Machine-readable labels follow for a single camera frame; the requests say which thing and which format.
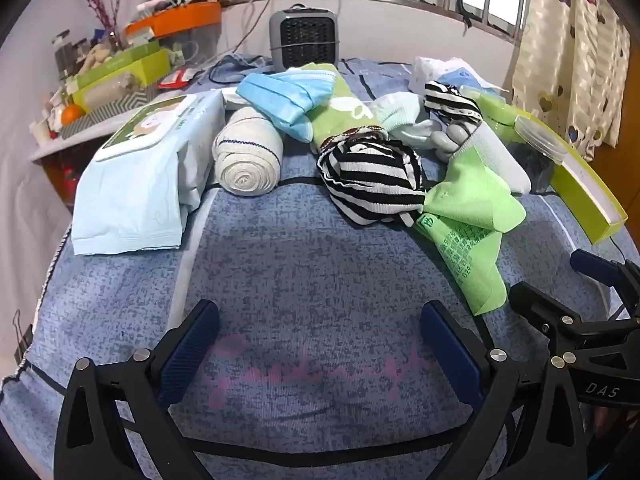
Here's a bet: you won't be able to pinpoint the cream heart print curtain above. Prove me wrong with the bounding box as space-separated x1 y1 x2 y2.
510 0 632 162

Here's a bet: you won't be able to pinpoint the blue face masks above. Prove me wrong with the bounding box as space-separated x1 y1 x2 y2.
235 71 341 142

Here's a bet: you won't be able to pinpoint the red white packet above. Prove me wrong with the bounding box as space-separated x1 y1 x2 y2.
160 67 196 88

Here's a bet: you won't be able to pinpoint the orange fruit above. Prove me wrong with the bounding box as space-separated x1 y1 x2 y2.
60 104 87 127

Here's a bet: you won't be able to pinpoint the light blue wet wipes pack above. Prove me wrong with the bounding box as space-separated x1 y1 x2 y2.
71 92 227 257

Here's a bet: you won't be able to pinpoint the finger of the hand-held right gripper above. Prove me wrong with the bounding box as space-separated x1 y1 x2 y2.
507 280 602 357
570 249 640 320

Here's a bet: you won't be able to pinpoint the clear plastic bin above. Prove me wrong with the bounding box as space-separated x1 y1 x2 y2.
160 22 223 68

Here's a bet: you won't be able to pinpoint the orange tray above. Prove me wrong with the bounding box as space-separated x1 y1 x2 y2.
124 1 223 40

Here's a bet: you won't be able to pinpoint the grey fan heater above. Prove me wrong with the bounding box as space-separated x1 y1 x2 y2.
269 4 344 72

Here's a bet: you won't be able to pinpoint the black white striped cloth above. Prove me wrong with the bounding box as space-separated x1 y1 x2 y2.
316 137 429 227

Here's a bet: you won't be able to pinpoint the beige bandage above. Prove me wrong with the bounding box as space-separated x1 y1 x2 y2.
212 106 284 196

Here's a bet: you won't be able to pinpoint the small striped sock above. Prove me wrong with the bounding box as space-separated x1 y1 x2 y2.
424 81 484 124

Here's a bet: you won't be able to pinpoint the blue white tissue pack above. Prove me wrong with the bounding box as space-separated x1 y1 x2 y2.
409 56 503 97

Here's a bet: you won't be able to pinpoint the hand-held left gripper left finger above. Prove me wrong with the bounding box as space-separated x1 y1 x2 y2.
54 299 221 480

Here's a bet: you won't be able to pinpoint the light green cloth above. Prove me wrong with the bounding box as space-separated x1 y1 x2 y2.
412 147 527 317

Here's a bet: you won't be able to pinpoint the grey zigzag box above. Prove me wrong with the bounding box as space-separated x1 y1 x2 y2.
60 85 161 141

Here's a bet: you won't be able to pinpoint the green towel with white print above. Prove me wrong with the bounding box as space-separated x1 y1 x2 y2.
304 62 388 156

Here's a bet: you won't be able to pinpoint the green cardboard box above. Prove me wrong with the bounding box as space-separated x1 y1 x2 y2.
505 110 629 246

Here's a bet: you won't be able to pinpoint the metal window railing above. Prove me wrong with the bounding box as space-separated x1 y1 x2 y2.
220 0 526 43

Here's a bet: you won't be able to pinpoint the beige plush toy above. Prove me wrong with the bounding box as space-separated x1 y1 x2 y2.
80 45 108 77

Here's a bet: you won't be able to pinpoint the blue printed bedsheet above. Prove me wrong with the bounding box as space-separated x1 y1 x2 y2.
0 55 640 480

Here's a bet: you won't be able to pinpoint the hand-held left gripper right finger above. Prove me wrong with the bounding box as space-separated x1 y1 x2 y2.
421 300 588 480

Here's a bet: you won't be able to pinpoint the green box with window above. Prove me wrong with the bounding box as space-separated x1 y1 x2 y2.
72 42 172 103

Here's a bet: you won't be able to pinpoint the white shelf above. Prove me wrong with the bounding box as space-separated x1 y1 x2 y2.
29 125 126 163

